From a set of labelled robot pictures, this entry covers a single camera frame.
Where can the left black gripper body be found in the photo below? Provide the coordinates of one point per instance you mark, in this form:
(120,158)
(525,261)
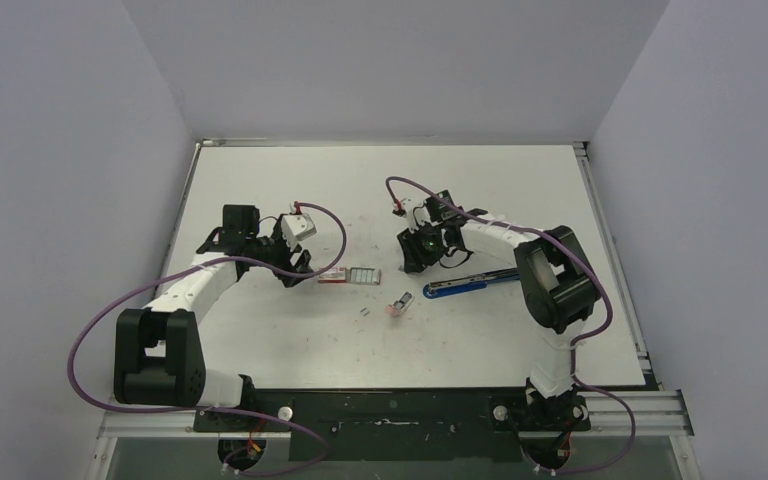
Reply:
(273,250)

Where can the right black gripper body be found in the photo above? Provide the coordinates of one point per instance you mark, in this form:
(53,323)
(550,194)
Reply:
(417,248)

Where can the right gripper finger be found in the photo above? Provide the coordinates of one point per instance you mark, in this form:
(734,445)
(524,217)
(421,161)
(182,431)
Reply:
(408,245)
(416,261)

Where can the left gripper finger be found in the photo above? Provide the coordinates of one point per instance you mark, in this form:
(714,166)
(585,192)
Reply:
(298,275)
(302,264)

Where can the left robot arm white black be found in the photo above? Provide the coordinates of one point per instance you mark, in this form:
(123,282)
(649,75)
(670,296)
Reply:
(159,359)

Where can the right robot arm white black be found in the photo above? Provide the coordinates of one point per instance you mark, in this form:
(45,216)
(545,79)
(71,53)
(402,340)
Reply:
(552,268)

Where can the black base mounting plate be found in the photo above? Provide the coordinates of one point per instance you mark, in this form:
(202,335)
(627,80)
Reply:
(438,424)

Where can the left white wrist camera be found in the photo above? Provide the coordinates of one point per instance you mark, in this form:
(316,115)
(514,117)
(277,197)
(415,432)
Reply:
(295,228)

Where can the aluminium frame rail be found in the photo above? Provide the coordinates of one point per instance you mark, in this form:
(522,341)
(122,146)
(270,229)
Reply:
(657,413)

